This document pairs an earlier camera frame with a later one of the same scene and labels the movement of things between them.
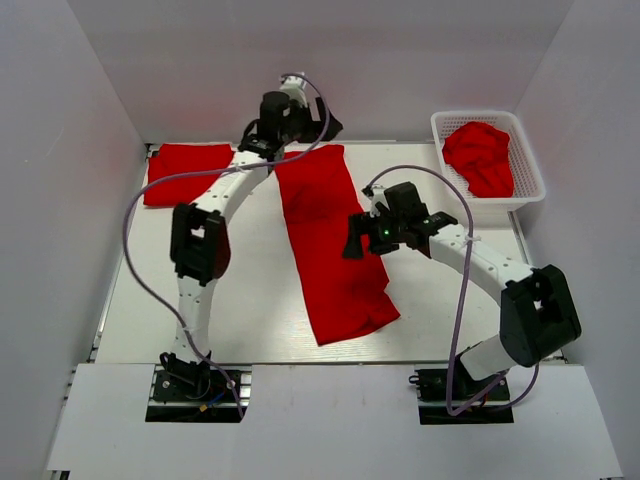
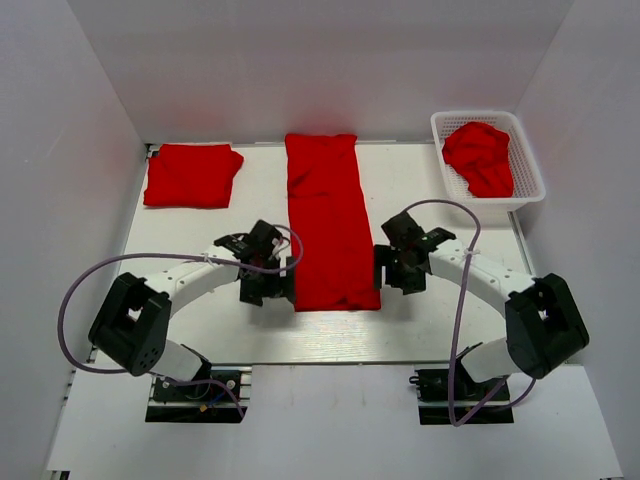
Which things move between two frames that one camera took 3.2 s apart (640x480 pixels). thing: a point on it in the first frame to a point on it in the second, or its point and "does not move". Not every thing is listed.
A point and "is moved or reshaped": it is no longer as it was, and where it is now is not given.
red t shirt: [345, 297] is moved or reshaped
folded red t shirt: [180, 158] does not move
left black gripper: [313, 128] to [252, 295]
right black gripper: [363, 224] to [383, 255]
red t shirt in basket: [480, 154] does not move
